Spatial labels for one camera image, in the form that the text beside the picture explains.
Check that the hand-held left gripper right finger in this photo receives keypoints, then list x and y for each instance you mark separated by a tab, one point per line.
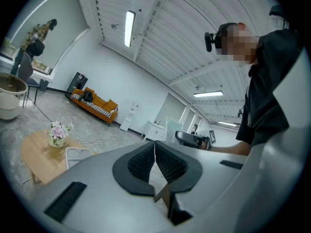
206	169

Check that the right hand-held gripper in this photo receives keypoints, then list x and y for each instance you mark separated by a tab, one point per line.
207	139

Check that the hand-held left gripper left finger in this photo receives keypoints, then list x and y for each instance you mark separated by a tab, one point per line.
104	203

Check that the white storage box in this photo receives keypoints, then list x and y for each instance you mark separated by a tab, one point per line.
77	155

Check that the person's right forearm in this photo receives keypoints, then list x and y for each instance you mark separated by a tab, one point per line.
233	149

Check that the white cabinet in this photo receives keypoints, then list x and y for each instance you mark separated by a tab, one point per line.
154	131

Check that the long ceiling light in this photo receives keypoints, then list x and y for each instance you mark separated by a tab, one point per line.
207	94
227	123
129	28

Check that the white water dispenser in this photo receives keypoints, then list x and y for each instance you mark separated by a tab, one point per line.
128	120

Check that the oval wooden coffee table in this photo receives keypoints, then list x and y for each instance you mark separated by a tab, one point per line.
41	159

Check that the pink flower vase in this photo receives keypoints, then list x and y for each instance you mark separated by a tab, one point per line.
57	135

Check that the orange sofa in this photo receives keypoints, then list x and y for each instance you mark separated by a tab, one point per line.
102	105

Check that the person's black clothing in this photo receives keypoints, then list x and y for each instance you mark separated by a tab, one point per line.
267	93

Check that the black white striped blanket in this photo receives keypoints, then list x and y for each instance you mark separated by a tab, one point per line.
94	105

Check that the person's head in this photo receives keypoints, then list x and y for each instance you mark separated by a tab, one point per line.
235	45

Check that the black bag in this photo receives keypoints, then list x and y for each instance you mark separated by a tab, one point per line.
87	96

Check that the black cabinet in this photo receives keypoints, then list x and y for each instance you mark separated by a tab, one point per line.
75	84

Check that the black bin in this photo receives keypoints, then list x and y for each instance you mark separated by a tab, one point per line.
43	85

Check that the beige round side table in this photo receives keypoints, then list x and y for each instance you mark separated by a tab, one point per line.
11	98

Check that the dark chair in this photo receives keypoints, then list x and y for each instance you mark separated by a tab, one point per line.
25	69

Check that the black head-worn camera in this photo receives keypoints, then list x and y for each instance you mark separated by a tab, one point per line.
209	42

